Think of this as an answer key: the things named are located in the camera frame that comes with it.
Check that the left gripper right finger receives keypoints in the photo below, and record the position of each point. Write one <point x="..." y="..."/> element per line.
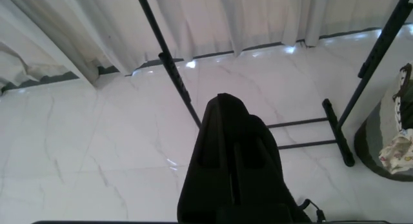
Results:
<point x="258" y="191"/>

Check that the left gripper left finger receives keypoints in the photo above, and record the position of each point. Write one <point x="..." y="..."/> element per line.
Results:
<point x="206" y="185"/>

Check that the black garment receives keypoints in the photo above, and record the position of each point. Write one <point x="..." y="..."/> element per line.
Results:
<point x="234" y="103"/>

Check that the black clothes rack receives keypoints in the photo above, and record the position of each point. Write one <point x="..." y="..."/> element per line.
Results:
<point x="174" y="69"/>

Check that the white laundry basket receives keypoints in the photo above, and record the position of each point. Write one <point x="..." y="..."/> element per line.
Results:
<point x="371" y="143"/>

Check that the white curtain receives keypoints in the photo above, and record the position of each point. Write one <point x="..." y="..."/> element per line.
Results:
<point x="209" y="17"/>

